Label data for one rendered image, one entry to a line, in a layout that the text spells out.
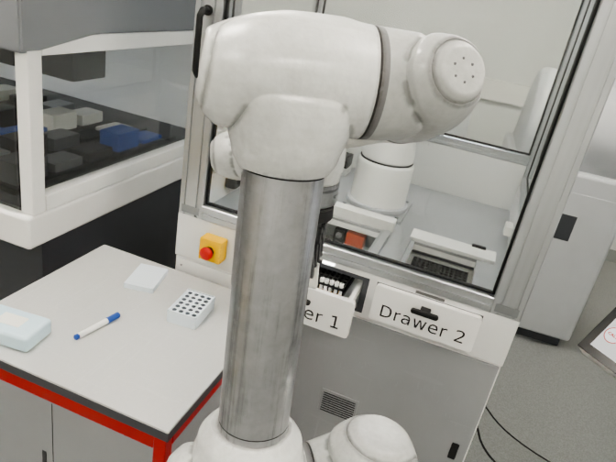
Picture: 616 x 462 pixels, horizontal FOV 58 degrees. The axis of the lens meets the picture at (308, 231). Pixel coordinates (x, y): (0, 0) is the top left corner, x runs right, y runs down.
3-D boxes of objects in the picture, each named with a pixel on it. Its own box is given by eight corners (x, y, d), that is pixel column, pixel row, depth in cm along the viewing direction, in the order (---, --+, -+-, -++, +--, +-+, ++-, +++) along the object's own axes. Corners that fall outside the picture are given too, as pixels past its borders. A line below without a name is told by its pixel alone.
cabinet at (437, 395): (429, 563, 182) (506, 368, 149) (159, 443, 207) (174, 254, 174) (458, 390, 265) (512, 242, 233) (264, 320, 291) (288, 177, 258)
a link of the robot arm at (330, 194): (345, 175, 128) (342, 199, 130) (307, 168, 130) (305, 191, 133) (333, 191, 120) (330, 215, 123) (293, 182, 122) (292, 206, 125)
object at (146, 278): (152, 293, 160) (152, 289, 159) (123, 287, 160) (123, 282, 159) (168, 273, 171) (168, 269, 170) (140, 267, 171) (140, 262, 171)
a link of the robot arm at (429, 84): (442, 63, 77) (347, 50, 74) (517, 14, 59) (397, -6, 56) (435, 158, 76) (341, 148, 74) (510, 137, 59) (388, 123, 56)
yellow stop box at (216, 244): (217, 266, 164) (220, 245, 161) (196, 258, 166) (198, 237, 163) (225, 259, 169) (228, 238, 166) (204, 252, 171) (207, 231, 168)
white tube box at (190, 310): (194, 330, 147) (196, 318, 146) (166, 321, 149) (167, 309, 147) (214, 307, 159) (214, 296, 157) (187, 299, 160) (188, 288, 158)
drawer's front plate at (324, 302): (346, 339, 145) (355, 303, 141) (247, 303, 153) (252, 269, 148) (347, 335, 147) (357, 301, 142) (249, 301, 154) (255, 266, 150)
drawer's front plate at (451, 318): (470, 353, 149) (482, 319, 145) (368, 318, 157) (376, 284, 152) (470, 349, 151) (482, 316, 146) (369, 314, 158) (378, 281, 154)
